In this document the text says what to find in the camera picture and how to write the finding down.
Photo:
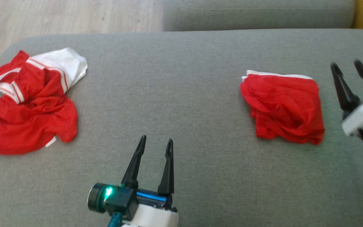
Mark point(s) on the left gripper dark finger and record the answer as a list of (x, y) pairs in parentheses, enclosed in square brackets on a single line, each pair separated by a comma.
[(168, 173), (134, 170)]

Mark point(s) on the red shorts white waistband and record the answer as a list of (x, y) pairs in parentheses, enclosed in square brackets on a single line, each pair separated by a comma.
[(285, 107)]

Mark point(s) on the large grey sofa seat cushion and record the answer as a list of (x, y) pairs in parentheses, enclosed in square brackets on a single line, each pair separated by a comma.
[(181, 104)]

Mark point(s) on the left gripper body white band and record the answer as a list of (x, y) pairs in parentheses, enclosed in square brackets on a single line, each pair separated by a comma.
[(124, 201)]

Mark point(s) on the small grey sofa cushion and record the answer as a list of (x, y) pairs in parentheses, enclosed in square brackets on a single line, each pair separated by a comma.
[(257, 14)]

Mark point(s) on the red Bulls 23 jersey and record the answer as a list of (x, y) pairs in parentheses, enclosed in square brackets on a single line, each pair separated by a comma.
[(33, 119)]

